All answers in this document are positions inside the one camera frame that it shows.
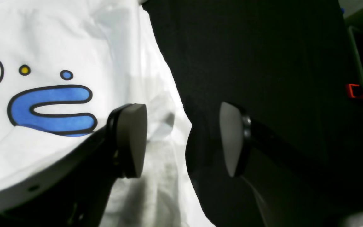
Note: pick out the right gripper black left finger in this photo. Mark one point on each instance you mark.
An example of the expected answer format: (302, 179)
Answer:
(74, 191)

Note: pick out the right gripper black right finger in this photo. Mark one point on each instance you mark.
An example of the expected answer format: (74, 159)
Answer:
(261, 180)

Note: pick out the white printed t-shirt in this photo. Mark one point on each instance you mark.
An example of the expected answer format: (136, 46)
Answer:
(65, 65)

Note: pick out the red clamp right edge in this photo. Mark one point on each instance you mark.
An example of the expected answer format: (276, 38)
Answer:
(354, 91)

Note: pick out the black table cloth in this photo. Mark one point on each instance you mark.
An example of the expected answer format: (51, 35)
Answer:
(286, 62)

